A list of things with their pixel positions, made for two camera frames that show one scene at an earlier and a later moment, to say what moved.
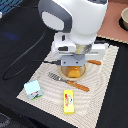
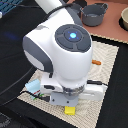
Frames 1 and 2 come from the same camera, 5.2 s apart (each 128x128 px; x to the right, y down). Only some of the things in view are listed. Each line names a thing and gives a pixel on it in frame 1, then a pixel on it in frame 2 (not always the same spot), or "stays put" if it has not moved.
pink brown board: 110,27 stays put
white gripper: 70,54 to 61,96
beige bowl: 123,20 stays put
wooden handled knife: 97,62 stays put
